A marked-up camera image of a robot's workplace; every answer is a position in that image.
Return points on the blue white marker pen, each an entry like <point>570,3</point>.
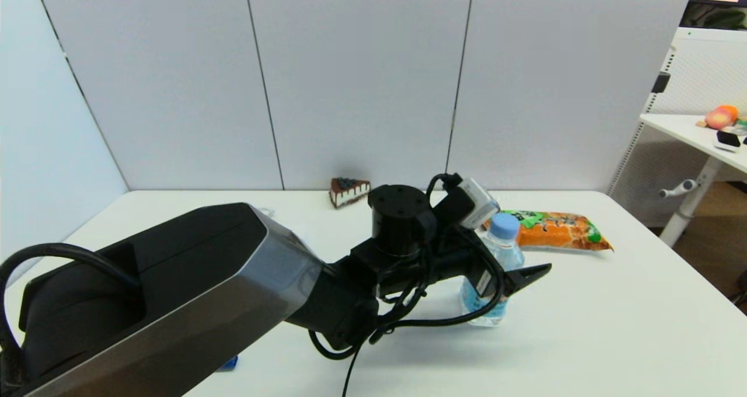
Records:
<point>230,363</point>

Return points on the dark monitor screen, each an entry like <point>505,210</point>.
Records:
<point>718,6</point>

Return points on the black pegboard clip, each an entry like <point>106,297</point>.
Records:
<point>660,83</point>

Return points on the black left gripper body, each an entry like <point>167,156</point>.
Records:
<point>467,263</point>

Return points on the chocolate cake slice toy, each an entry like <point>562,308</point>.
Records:
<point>349,192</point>

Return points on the orange green snack bag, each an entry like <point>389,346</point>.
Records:
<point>554,231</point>

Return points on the clear soda water bottle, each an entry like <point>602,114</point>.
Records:
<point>503,225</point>

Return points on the white side desk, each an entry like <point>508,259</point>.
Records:
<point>683,128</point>

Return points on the white pegboard panel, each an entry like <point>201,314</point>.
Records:
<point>700,70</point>

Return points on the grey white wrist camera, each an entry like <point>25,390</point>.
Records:
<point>481,204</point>

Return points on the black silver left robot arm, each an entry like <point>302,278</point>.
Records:
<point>192,280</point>

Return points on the orange pink peach toy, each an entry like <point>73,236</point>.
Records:
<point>720,117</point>

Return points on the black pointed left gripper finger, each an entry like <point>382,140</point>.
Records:
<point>525,275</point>

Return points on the black white small device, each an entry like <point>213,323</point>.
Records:
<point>727,140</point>

